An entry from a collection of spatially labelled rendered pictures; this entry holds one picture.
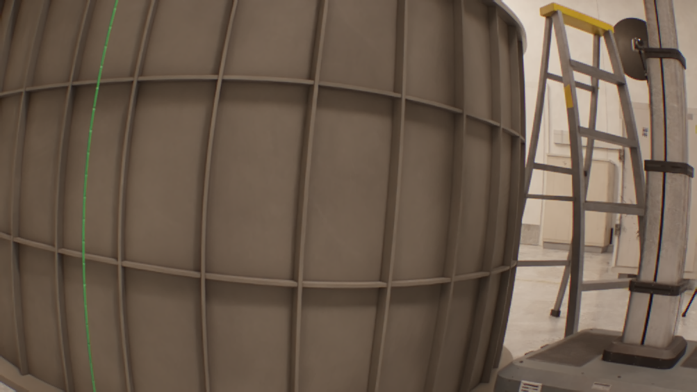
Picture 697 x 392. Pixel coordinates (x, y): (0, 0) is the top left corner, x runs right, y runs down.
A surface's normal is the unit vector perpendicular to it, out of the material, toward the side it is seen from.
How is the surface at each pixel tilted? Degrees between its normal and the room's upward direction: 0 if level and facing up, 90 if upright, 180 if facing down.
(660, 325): 90
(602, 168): 90
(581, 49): 90
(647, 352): 45
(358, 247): 90
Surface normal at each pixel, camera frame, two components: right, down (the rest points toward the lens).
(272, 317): 0.37, 0.04
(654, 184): -0.73, -0.04
